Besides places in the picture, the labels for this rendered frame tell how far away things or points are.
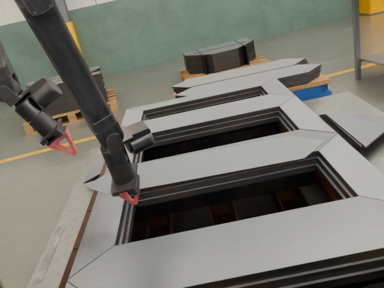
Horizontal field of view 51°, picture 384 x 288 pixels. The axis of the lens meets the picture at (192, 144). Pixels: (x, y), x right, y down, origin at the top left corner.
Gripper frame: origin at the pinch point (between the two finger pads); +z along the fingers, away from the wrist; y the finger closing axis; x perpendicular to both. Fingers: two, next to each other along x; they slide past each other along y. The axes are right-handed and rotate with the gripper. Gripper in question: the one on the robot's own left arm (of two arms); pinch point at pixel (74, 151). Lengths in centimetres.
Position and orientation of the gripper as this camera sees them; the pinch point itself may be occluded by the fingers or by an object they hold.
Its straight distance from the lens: 122.3
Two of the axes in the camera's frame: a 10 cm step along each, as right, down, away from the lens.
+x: -7.6, 6.4, 0.6
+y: -2.0, -3.3, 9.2
